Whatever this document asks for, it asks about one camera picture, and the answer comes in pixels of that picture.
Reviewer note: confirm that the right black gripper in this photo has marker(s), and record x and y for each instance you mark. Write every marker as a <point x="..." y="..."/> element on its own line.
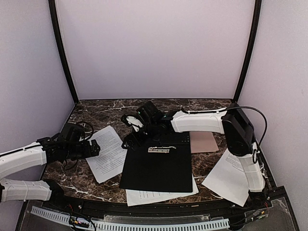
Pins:
<point x="137" y="134"/>

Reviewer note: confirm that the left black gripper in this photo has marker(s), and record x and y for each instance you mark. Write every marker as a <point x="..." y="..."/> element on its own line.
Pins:
<point x="90" y="148"/>

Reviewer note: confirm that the printed paper sheet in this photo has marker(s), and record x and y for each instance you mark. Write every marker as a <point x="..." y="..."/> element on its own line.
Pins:
<point x="110" y="161"/>
<point x="135" y="197"/>
<point x="227" y="179"/>

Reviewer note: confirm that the metal folder clip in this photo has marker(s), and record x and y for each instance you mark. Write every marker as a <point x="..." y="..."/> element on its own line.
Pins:
<point x="163" y="149"/>

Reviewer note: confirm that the teal folder with black inside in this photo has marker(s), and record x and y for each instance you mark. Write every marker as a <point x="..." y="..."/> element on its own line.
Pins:
<point x="159" y="172"/>

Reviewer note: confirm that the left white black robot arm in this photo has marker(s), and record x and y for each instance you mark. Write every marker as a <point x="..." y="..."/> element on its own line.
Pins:
<point x="69" y="144"/>

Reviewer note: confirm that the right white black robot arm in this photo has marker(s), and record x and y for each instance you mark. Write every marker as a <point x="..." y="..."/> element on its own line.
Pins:
<point x="230" y="122"/>

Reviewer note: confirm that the tan brown folder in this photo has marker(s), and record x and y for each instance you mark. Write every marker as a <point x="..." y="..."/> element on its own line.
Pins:
<point x="202" y="142"/>

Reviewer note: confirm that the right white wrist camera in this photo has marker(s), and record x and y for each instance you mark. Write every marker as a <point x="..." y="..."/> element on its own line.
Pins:
<point x="132" y="121"/>

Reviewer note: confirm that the black front rail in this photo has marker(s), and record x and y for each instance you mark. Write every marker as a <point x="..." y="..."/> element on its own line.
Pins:
<point x="275" y="210"/>

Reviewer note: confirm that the white slotted cable duct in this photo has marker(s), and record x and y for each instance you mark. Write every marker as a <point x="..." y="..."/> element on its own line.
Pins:
<point x="117" y="223"/>

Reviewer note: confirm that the left black frame post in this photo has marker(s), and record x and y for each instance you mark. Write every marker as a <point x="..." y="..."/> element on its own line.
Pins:
<point x="61" y="51"/>

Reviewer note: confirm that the black frame post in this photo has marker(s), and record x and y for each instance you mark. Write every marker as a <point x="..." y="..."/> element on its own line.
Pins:
<point x="249" y="50"/>
<point x="61" y="51"/>

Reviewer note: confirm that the right black frame post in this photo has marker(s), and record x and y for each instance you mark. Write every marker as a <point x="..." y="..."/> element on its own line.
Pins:
<point x="249" y="50"/>

